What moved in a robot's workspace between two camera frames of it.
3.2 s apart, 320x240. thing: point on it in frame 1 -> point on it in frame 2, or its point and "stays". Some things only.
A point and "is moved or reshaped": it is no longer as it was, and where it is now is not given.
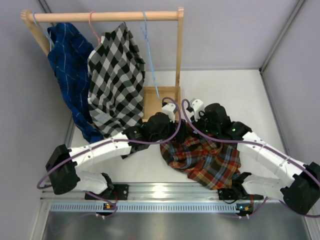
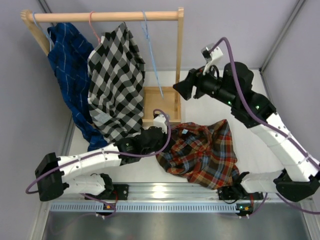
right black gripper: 196,124 -> 185,88
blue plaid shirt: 68,48 stays
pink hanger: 91,25 stays
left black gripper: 181,134 -> 171,143
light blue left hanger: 43,30 stays
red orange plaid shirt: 209,163 is moved or reshaped
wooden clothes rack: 154,95 stays
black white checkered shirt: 116,79 stays
